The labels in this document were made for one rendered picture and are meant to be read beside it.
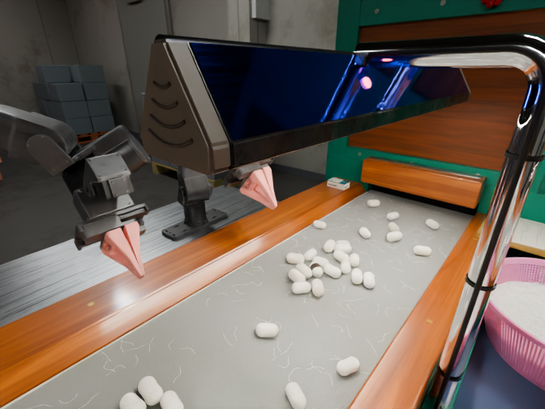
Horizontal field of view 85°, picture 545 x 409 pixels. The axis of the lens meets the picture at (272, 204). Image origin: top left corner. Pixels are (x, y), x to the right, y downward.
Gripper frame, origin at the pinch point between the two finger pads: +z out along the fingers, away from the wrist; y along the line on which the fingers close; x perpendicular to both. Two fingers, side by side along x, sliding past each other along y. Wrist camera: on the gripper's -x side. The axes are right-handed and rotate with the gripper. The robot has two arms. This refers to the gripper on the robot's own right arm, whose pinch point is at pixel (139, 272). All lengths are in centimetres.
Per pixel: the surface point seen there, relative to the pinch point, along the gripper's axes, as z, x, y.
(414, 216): 21, -7, 65
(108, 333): 4.9, 5.0, -6.2
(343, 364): 25.8, -14.0, 11.0
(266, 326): 17.1, -6.7, 9.1
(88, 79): -412, 335, 185
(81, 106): -385, 364, 164
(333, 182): 0, 5, 63
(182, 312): 8.2, 3.4, 3.6
